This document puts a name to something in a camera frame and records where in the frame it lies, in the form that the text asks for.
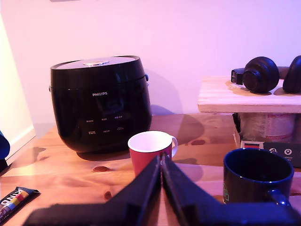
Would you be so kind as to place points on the dark cardboard box with flag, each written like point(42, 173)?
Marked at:
point(277, 150)

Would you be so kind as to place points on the black over-ear headphones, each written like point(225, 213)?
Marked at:
point(258, 75)

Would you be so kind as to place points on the blue rounded object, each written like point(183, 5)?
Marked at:
point(4, 146)

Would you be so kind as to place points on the black snack bar wrapper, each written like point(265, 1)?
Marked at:
point(14, 200)

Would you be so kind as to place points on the red cup white inside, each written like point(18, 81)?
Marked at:
point(143, 160)

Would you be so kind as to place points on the white tub with red label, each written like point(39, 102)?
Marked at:
point(268, 126)

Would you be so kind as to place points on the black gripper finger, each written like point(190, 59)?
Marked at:
point(181, 188)
point(145, 188)

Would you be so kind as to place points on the light wooden board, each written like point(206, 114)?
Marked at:
point(218, 99)

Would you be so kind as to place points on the black Philips rice cooker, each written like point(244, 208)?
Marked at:
point(98, 106)

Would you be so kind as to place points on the dark blue coffee mug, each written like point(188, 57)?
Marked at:
point(237, 181)

